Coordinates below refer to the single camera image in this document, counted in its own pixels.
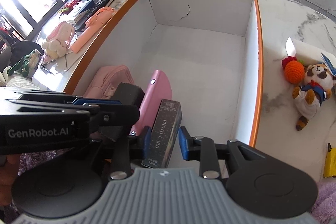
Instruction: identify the orange crochet fruit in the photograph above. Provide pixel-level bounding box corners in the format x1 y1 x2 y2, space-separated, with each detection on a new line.
281 56 305 85

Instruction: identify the pink notebook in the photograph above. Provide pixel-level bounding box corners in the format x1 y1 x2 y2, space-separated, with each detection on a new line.
130 70 173 136

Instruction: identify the photo card box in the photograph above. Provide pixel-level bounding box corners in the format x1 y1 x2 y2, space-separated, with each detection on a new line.
142 99 182 168

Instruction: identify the purple fuzzy robe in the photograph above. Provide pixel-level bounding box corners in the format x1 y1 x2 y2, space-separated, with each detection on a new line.
311 178 336 223

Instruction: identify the red flower decoration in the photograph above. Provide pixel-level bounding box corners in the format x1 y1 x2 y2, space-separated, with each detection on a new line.
58 0 82 15

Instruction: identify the black remote control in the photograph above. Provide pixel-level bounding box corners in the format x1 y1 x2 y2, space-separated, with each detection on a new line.
75 0 114 32

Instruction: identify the orange storage box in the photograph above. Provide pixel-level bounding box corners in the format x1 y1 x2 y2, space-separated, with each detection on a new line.
63 0 264 169

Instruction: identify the red panda plush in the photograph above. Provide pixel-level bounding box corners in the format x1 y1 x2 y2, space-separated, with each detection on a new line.
292 53 335 131

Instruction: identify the yellow round case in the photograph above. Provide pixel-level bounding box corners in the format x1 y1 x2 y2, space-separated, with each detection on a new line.
323 143 336 178

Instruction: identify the dark grey box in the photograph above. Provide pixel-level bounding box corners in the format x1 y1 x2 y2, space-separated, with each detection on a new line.
111 83 145 109

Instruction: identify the pink fabric pouch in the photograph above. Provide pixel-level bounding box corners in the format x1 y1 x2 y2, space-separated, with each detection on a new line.
83 65 134 100

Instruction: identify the pink bunny plush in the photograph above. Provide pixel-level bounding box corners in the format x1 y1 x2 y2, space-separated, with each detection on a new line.
41 21 75 64

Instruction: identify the white rectangular box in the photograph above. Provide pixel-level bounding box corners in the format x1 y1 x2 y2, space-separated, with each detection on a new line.
285 38 335 67

